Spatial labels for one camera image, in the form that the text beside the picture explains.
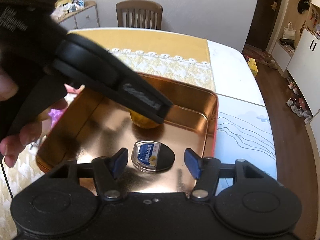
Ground shoes on floor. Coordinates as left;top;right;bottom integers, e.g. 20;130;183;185
286;76;313;124

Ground purple spiky toy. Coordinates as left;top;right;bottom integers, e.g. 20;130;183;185
48;109;65;128

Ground small wooden side cabinet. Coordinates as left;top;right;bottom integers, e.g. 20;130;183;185
51;1;100;31

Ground person's left hand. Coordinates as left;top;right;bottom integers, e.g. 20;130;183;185
1;69;67;167

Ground black hanging hat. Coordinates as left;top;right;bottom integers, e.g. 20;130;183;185
297;0;310;14

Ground white tote bag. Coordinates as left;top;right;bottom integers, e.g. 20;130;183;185
283;22;296;41

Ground red metal tin box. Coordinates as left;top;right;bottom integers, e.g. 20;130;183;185
36;74;219;193

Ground white wall cabinet unit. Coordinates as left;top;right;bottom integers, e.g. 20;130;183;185
271;0;319;127

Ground yellow box on floor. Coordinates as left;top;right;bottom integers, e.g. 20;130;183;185
247;57;258;77

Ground brown wooden chair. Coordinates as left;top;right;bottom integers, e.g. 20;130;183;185
116;0;163;30

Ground orange fruit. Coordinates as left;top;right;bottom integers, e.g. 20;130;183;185
130;110;160;129

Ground yellow houndstooth table runner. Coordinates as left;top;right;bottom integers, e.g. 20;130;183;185
1;33;216;239

